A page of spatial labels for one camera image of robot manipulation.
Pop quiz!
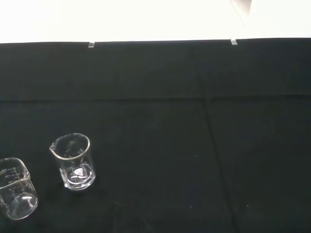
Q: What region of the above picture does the black cloth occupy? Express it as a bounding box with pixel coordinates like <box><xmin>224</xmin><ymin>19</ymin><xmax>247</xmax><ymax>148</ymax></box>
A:
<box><xmin>0</xmin><ymin>38</ymin><xmax>311</xmax><ymax>233</ymax></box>

